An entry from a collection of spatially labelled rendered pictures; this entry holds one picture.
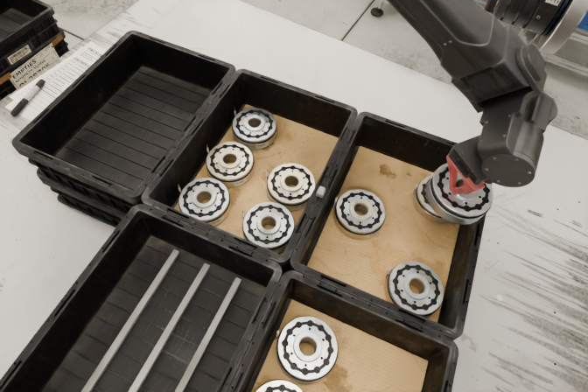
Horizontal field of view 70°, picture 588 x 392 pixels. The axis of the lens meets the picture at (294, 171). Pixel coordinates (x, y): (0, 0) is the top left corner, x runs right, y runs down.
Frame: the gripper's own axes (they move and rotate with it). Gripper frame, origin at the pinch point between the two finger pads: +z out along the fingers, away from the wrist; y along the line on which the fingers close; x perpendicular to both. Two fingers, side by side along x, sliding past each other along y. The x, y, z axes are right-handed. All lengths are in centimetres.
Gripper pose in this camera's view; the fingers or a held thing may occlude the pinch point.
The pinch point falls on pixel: (465, 184)
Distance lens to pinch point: 73.7
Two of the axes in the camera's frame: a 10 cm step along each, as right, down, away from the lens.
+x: -4.3, -7.9, 4.5
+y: 9.0, -3.2, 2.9
